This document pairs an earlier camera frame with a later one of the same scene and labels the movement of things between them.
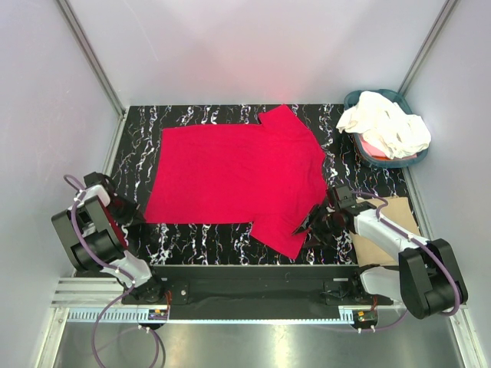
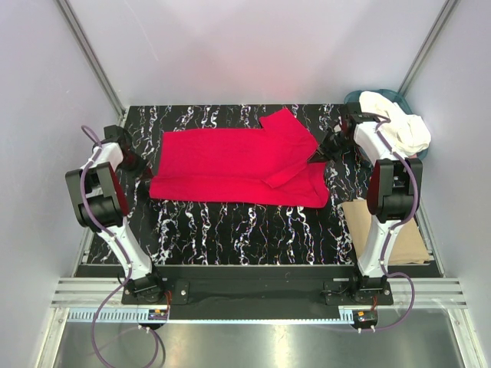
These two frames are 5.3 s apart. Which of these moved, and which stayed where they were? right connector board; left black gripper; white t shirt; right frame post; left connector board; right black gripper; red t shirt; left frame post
Moved: right black gripper; left black gripper; red t shirt
Stayed: right frame post; left connector board; left frame post; right connector board; white t shirt
